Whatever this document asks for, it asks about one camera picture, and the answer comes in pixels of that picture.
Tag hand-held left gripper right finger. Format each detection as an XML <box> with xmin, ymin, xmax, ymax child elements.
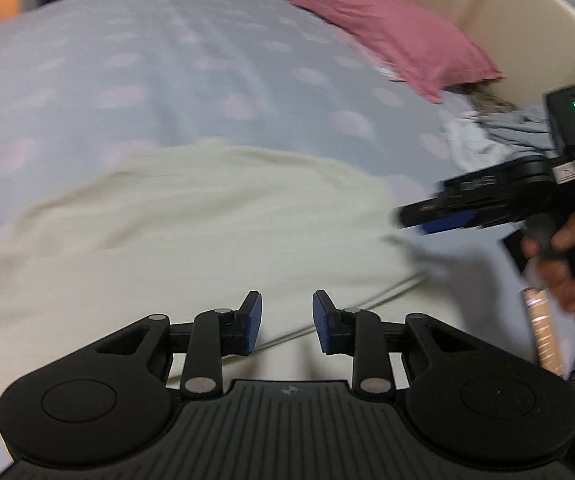
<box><xmin>312</xmin><ymin>289</ymin><xmax>474</xmax><ymax>393</ymax></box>

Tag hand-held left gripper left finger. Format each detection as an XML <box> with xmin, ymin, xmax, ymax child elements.
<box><xmin>94</xmin><ymin>291</ymin><xmax>263</xmax><ymax>393</ymax></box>

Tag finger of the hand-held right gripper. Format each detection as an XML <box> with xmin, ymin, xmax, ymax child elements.
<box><xmin>396</xmin><ymin>194</ymin><xmax>474</xmax><ymax>236</ymax></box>

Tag cream cloth garment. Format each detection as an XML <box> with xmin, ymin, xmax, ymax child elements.
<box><xmin>0</xmin><ymin>139</ymin><xmax>435</xmax><ymax>401</ymax></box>

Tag grey crumpled clothes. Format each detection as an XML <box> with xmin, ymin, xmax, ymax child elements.
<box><xmin>439</xmin><ymin>104</ymin><xmax>559</xmax><ymax>172</ymax></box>

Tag copper cylinder bottle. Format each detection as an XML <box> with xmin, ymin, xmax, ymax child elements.
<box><xmin>519</xmin><ymin>287</ymin><xmax>566</xmax><ymax>377</ymax></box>

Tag cream padded headboard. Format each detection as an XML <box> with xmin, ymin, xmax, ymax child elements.
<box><xmin>325</xmin><ymin>0</ymin><xmax>575</xmax><ymax>141</ymax></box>

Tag pink pillow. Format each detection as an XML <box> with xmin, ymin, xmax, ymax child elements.
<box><xmin>287</xmin><ymin>0</ymin><xmax>503</xmax><ymax>104</ymax></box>

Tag polka dot bed sheet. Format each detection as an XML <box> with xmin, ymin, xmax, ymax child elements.
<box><xmin>0</xmin><ymin>0</ymin><xmax>478</xmax><ymax>461</ymax></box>

